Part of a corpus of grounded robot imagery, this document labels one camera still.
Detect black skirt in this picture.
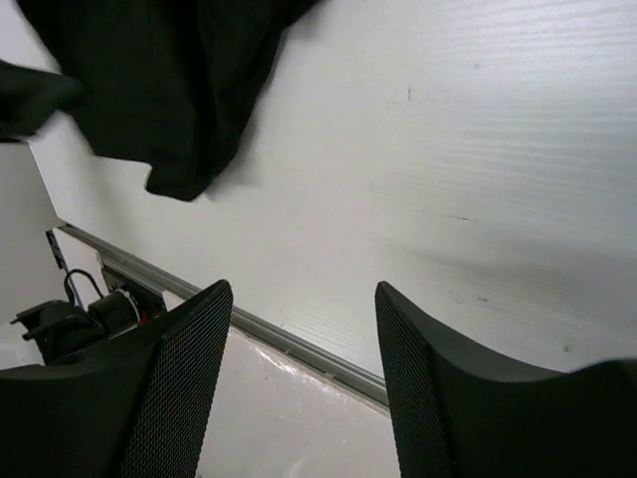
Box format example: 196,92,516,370
1,1,312,201

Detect aluminium front rail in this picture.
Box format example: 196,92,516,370
46,228,388,406

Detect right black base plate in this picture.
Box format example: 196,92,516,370
10,228,166,364

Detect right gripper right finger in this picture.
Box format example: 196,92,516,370
374,282,636,477

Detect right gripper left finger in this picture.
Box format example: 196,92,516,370
0,278,234,478

